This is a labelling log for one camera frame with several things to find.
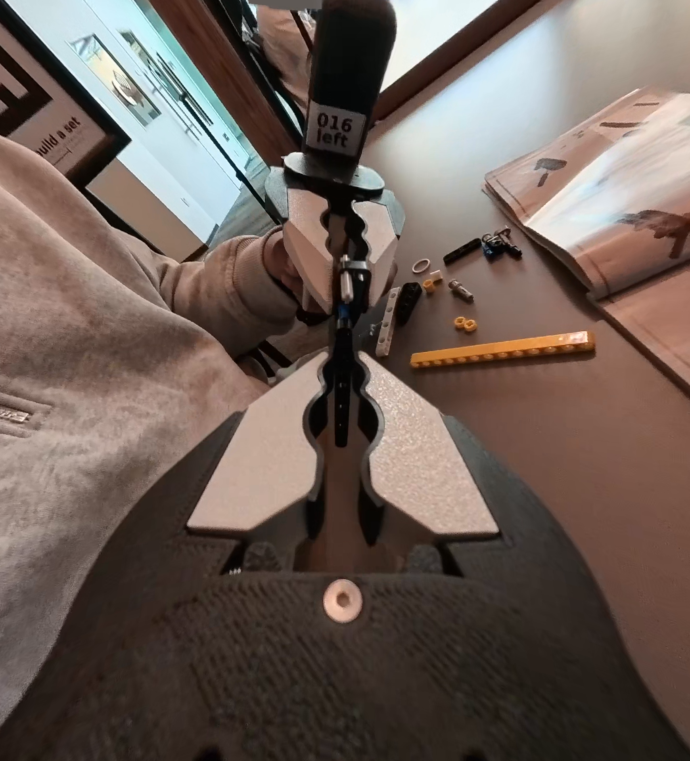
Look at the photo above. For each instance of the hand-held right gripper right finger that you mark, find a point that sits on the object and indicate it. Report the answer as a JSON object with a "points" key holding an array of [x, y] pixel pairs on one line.
{"points": [[434, 475]]}

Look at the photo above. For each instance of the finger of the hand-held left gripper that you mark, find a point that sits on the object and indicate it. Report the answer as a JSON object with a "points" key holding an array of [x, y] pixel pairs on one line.
{"points": [[309, 249], [380, 244]]}

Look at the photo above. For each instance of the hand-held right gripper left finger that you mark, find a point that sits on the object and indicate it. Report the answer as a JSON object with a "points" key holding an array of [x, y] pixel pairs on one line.
{"points": [[256, 469]]}

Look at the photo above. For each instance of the black and blue lego assembly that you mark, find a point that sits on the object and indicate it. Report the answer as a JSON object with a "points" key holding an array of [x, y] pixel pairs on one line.
{"points": [[343, 386]]}

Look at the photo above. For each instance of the person's left forearm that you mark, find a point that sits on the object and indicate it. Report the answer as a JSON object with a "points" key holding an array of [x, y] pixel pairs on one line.
{"points": [[238, 279]]}

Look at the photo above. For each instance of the small yellow lego connector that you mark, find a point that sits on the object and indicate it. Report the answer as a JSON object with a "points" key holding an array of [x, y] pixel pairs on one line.
{"points": [[429, 285]]}

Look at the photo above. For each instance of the short black lego beam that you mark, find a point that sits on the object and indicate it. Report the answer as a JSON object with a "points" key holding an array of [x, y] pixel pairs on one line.
{"points": [[409, 303]]}

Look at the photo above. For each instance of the white lego beam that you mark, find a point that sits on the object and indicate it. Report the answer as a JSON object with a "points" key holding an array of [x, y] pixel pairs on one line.
{"points": [[388, 321]]}

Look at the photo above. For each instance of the short black lego axle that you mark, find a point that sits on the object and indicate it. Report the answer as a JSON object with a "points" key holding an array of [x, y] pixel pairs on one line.
{"points": [[463, 251]]}

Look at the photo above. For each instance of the grey lego pin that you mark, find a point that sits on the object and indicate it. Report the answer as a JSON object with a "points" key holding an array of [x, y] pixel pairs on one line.
{"points": [[459, 289]]}

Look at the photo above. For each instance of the yellow lego double bush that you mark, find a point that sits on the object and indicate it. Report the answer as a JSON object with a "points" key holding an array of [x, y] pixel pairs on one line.
{"points": [[459, 323]]}

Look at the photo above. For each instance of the blue and black lego cluster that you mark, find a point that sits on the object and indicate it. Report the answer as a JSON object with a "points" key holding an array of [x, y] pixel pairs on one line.
{"points": [[493, 247]]}

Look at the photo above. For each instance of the long yellow lego beam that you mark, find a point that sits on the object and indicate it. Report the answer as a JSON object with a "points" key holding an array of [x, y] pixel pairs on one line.
{"points": [[499, 354]]}

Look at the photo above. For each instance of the lego instruction booklet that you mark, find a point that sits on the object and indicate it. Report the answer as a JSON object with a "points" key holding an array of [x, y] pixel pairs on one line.
{"points": [[618, 178]]}

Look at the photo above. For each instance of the person's left hand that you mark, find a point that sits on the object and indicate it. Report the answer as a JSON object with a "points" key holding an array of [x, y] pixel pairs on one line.
{"points": [[282, 264]]}

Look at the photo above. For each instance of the person in grey hoodie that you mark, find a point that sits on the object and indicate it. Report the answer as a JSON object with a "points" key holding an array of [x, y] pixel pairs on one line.
{"points": [[83, 356]]}

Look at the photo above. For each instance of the black framed tag sign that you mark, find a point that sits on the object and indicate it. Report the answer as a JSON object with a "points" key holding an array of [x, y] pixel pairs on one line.
{"points": [[0, 95]]}

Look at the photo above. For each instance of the wooden post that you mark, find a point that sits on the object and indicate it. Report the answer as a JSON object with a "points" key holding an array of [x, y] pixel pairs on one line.
{"points": [[220, 65]]}

